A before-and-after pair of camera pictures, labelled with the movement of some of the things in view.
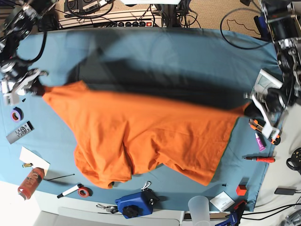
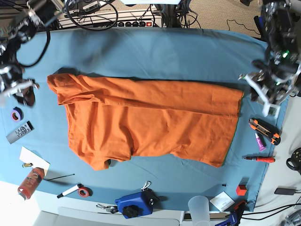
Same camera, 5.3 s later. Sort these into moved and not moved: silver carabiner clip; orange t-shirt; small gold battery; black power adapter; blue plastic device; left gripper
Moved: orange t-shirt; left gripper
Not moved: silver carabiner clip; blue plastic device; black power adapter; small gold battery
